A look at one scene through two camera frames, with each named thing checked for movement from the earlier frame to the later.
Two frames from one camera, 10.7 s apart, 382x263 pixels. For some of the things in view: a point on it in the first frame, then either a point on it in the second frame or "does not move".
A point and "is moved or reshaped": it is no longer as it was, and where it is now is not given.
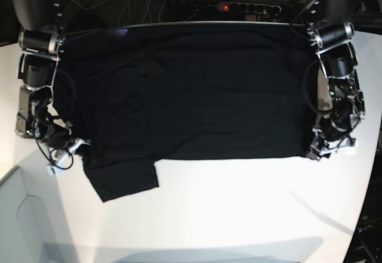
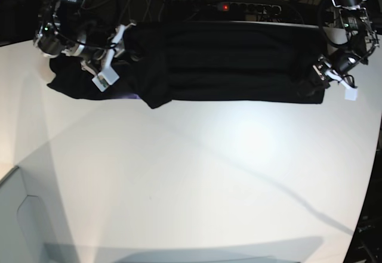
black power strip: [249, 7] does not move
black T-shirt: [129, 95] is moved or reshaped
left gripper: [61, 152] to [113, 47]
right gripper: [322, 148] to [323, 70]
